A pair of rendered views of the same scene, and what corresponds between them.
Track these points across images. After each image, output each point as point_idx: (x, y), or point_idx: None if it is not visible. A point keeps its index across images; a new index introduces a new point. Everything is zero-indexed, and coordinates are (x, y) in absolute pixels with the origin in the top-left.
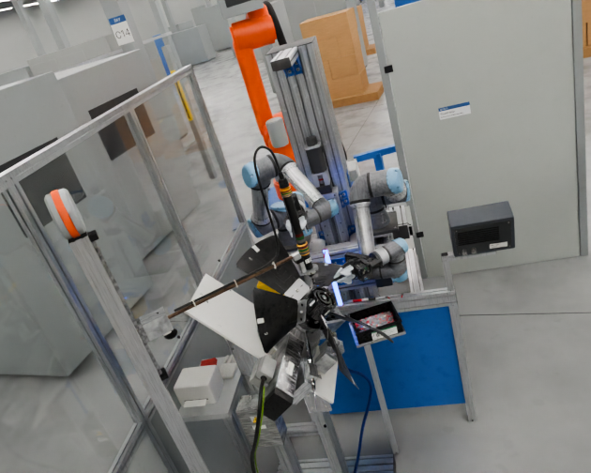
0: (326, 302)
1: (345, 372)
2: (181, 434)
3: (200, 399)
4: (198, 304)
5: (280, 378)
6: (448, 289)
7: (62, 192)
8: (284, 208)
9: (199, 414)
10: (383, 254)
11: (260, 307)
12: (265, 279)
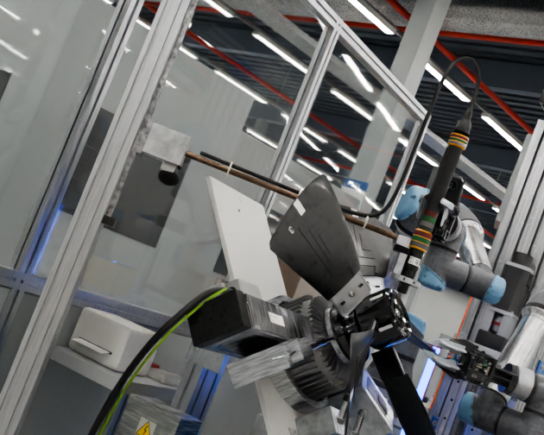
0: (396, 317)
1: (354, 358)
2: (45, 325)
3: (101, 348)
4: (233, 173)
5: (255, 299)
6: None
7: None
8: (414, 318)
9: (81, 359)
10: (525, 375)
11: (313, 197)
12: None
